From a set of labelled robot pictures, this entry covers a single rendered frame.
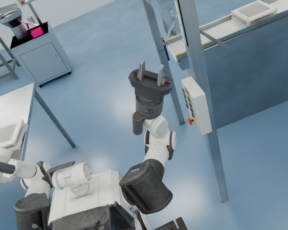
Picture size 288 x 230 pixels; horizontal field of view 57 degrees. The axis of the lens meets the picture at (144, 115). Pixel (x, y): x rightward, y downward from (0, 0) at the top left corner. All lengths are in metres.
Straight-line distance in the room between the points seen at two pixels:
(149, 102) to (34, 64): 3.80
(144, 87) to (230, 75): 1.70
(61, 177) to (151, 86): 0.41
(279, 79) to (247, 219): 1.28
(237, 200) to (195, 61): 1.32
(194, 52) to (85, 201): 0.77
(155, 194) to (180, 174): 1.56
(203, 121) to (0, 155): 0.89
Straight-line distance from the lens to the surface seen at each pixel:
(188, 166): 2.48
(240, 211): 2.23
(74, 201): 0.96
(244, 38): 2.22
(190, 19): 1.17
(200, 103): 1.26
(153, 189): 0.89
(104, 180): 0.95
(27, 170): 1.22
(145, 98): 0.78
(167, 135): 1.10
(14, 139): 2.02
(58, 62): 4.48
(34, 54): 4.43
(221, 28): 2.32
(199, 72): 1.30
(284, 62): 2.64
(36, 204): 1.03
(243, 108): 2.70
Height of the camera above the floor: 2.00
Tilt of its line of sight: 40 degrees down
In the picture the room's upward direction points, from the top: 23 degrees counter-clockwise
